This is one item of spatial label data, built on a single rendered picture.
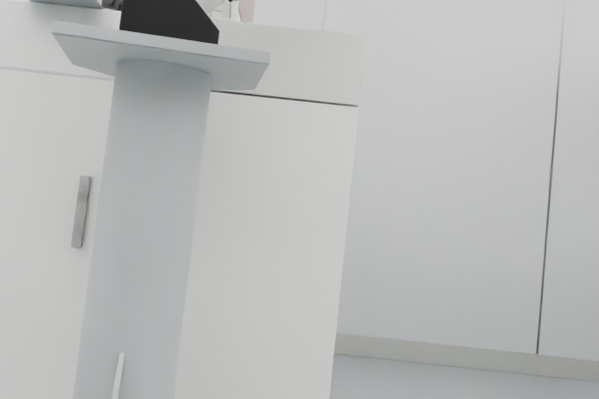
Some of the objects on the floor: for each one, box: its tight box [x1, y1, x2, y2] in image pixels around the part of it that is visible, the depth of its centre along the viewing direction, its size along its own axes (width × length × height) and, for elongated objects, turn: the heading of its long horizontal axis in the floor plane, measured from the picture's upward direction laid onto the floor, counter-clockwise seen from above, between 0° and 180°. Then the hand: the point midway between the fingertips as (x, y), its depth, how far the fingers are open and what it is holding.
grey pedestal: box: [51, 20, 271, 399], centre depth 108 cm, size 51×44×82 cm
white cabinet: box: [0, 69, 358, 399], centre depth 171 cm, size 64×96×82 cm
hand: (115, 11), depth 150 cm, fingers open, 8 cm apart
